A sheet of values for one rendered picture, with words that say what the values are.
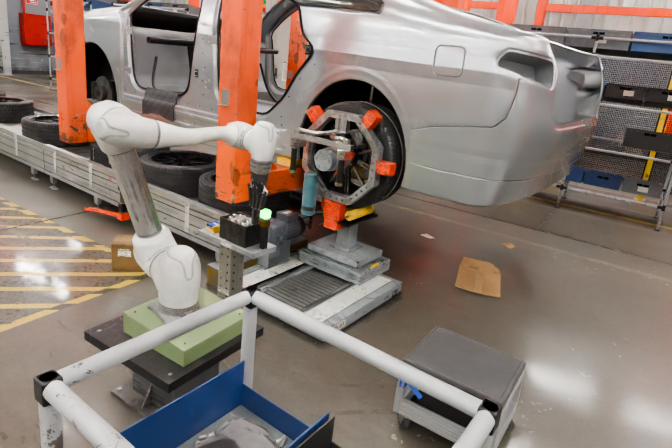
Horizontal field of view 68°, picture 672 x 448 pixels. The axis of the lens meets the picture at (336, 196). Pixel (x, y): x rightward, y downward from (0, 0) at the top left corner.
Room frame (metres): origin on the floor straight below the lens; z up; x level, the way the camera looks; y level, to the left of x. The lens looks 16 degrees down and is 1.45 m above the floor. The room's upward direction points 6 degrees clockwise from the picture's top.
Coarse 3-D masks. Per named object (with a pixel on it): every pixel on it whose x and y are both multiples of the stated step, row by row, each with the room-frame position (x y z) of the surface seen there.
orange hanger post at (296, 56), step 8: (296, 16) 6.20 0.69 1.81; (296, 24) 6.20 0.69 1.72; (296, 32) 6.19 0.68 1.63; (296, 40) 6.18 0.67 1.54; (304, 40) 6.24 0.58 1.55; (296, 48) 6.18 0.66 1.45; (304, 48) 6.25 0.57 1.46; (288, 56) 6.25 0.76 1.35; (296, 56) 6.17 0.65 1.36; (304, 56) 6.26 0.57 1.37; (288, 64) 6.24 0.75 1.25; (296, 64) 6.17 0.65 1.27; (288, 72) 6.23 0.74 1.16; (288, 80) 6.23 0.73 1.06
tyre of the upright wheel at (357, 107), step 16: (352, 112) 2.97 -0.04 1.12; (384, 128) 2.85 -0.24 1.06; (400, 128) 2.97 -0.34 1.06; (384, 144) 2.83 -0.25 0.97; (400, 144) 2.89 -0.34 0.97; (400, 160) 2.88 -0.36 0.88; (384, 176) 2.82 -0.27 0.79; (400, 176) 2.90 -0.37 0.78; (368, 192) 2.87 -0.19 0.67; (384, 192) 2.84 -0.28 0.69; (352, 208) 2.95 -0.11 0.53
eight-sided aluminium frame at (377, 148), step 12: (324, 120) 2.98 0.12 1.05; (348, 120) 2.88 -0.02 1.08; (360, 120) 2.83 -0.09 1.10; (372, 132) 2.84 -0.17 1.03; (312, 144) 3.08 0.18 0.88; (372, 144) 2.78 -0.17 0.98; (312, 156) 3.08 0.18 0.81; (372, 156) 2.78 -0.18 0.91; (312, 168) 3.07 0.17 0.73; (372, 168) 2.77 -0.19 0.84; (372, 180) 2.76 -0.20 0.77; (324, 192) 2.95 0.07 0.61; (336, 192) 2.96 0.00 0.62; (360, 192) 2.80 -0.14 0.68; (348, 204) 2.85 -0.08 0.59
